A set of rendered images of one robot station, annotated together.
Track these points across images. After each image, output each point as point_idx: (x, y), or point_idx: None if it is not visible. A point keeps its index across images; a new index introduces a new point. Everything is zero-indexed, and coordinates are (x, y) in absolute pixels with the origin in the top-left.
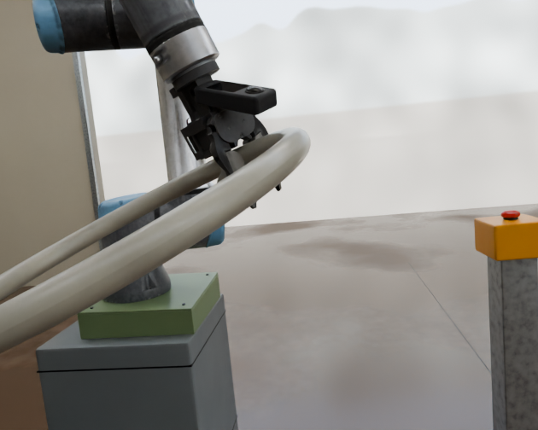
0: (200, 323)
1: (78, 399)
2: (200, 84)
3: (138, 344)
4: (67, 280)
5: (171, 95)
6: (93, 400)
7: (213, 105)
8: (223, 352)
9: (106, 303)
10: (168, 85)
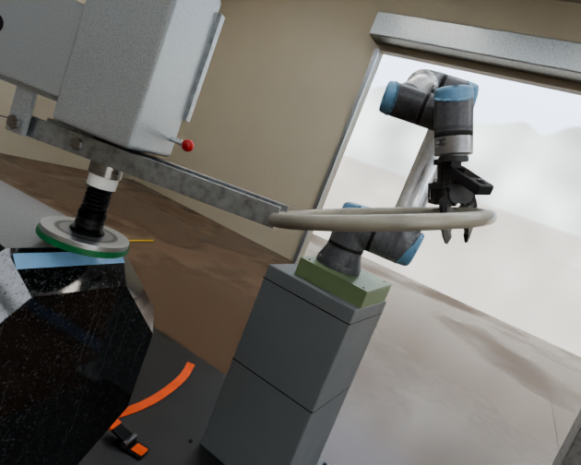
0: (366, 305)
1: (275, 305)
2: (453, 164)
3: (326, 293)
4: (373, 218)
5: (426, 157)
6: (283, 311)
7: (454, 178)
8: (366, 337)
9: (317, 261)
10: (428, 150)
